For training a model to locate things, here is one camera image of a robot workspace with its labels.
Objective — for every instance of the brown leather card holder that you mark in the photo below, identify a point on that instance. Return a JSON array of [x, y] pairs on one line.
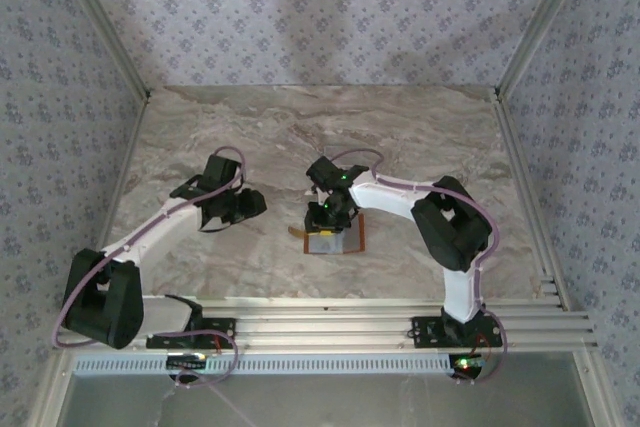
[[356, 232]]

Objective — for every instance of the clear plastic card sleeve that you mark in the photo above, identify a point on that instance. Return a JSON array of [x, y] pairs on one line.
[[325, 246]]

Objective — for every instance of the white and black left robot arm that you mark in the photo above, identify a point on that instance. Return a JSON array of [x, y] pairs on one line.
[[100, 312]]

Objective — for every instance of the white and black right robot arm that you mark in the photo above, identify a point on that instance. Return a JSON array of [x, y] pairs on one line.
[[460, 292]]

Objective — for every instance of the grey metal sheet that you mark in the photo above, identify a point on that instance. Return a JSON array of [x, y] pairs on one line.
[[350, 404]]

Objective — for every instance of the aluminium extrusion base frame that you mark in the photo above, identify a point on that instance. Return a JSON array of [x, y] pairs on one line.
[[325, 327]]

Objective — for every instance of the aluminium side rail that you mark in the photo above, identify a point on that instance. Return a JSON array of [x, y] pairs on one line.
[[522, 187], [119, 187]]

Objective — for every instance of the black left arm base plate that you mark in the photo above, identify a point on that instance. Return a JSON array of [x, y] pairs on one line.
[[225, 329]]

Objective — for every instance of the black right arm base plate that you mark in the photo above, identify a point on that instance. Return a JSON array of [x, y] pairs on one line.
[[425, 332]]

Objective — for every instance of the aluminium corner post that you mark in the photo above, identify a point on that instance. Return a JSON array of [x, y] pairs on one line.
[[544, 22], [102, 22]]

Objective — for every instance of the aluminium frame leg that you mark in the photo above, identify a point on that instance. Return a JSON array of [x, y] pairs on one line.
[[595, 392], [52, 392]]

